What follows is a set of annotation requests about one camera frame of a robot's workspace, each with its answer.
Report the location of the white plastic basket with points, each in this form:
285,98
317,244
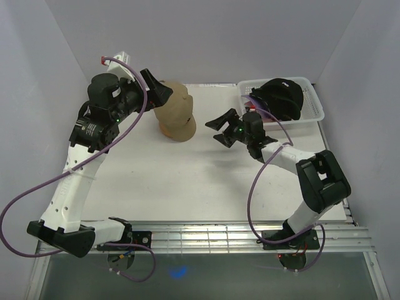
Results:
312,110

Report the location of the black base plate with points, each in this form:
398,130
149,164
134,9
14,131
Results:
308,240
143,238

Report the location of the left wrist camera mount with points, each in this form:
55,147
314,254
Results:
114,67

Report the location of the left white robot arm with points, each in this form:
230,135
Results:
60,225

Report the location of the aluminium rail frame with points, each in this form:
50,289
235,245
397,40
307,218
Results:
217,261

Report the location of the black NY baseball cap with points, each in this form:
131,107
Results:
283,98

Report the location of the wooden hat stand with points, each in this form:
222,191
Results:
166,131

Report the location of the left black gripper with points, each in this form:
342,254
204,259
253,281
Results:
158,94

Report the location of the beige baseball cap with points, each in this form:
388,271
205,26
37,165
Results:
177,113

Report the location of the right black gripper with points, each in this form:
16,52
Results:
230,116

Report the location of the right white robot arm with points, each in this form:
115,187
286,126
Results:
321,179

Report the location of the purple cap in basket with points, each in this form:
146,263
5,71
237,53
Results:
250,101

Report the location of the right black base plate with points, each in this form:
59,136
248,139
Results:
308,240

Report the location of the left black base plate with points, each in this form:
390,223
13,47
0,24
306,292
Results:
143,238

